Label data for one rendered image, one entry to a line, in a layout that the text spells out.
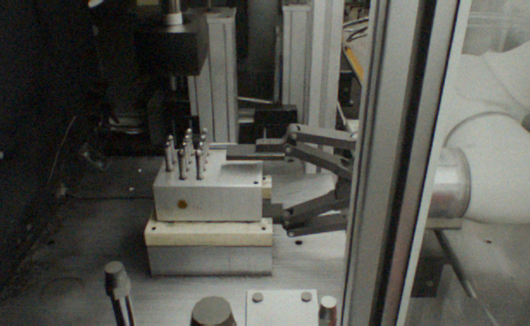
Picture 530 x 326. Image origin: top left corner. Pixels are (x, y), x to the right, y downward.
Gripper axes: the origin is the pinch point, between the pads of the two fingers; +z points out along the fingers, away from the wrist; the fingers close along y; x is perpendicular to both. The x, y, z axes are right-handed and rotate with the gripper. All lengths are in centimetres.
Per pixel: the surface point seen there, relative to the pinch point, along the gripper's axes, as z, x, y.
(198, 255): 6.0, 6.4, -6.3
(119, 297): 5.1, 33.0, 13.0
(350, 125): -20.8, -43.8, -11.2
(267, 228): -2.3, 5.5, -2.9
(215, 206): 3.8, 4.7, -0.4
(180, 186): 7.7, 4.7, 2.3
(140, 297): 12.7, 10.0, -9.7
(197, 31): 4.6, 3.7, 19.7
